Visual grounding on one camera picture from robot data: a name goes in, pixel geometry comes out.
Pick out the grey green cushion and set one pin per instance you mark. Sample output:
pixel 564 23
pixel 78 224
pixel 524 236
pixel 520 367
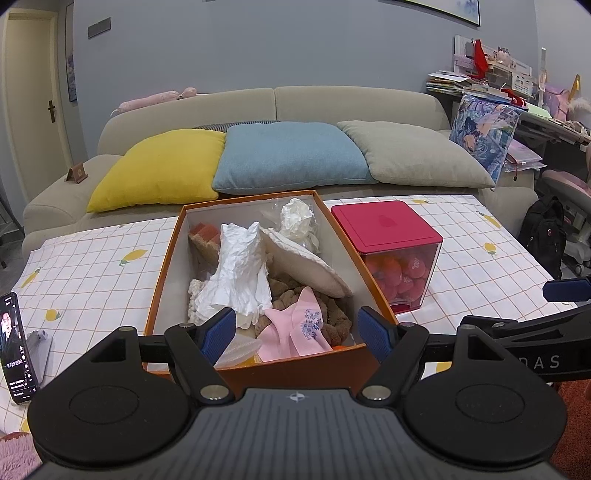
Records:
pixel 409 155

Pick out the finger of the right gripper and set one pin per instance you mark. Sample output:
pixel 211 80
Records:
pixel 568 290

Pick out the white cloth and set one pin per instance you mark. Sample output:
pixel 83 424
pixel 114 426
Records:
pixel 240 278

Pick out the beige sofa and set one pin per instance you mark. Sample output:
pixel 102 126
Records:
pixel 62 207

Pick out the orange fluffy rug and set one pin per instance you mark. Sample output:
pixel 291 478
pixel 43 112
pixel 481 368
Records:
pixel 572 455

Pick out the pink plush toy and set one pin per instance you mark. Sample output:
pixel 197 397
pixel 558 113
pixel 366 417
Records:
pixel 154 99

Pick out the blue cushion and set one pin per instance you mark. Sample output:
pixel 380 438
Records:
pixel 282 156

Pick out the black backpack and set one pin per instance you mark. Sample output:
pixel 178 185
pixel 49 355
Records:
pixel 543 235

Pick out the cream door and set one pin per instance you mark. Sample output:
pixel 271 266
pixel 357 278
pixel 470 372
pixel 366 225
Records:
pixel 36 129

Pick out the red lid transparent box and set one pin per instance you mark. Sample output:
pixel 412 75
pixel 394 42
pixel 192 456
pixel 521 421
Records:
pixel 399 248

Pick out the pink white crochet item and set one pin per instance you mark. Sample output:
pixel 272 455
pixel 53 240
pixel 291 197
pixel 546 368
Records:
pixel 199 307

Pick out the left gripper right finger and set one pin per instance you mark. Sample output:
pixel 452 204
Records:
pixel 398 348

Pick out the white mesh bag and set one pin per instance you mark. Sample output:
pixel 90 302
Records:
pixel 240 349

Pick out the clear plastic bag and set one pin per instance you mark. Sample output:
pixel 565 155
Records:
pixel 297 224

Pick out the blue patterned bag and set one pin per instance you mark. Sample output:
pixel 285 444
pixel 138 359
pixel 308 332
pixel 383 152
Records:
pixel 485 130

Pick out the red brown sponge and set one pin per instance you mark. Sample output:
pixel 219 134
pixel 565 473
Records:
pixel 206 238

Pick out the pink desk chair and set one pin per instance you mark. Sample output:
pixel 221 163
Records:
pixel 574 195

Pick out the black smartphone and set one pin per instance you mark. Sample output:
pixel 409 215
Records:
pixel 16 360

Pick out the small brown sign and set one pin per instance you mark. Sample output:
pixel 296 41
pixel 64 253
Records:
pixel 76 173

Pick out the white checked fruit tablecloth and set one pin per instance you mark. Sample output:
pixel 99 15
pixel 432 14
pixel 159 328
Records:
pixel 79 287

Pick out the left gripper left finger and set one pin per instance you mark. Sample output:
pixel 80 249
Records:
pixel 194 350

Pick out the pink printed cloth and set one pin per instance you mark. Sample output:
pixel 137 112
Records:
pixel 293 332

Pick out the cream drawstring pouch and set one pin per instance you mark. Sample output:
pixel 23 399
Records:
pixel 304 266

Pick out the cluttered desk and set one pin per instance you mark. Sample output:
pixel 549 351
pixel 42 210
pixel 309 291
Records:
pixel 553 132

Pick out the yellow cushion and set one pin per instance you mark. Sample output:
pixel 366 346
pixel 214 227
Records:
pixel 173 168

